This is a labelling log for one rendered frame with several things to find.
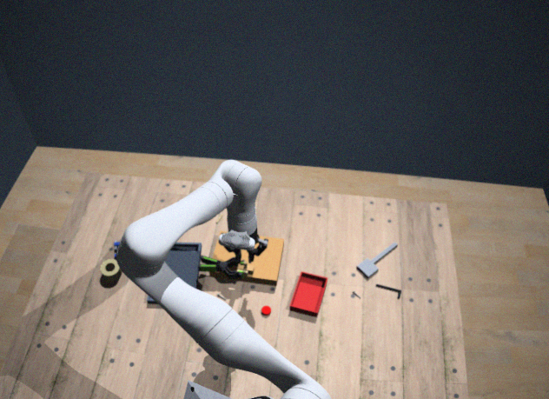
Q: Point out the small wooden block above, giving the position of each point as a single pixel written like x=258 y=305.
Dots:
x=250 y=268

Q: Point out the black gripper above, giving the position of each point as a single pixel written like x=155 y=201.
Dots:
x=252 y=253

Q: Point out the red open tray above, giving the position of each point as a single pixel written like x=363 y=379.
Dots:
x=308 y=294

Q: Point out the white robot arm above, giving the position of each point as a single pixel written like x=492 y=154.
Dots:
x=214 y=325

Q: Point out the light wooden bench board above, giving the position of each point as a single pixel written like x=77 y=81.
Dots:
x=267 y=265

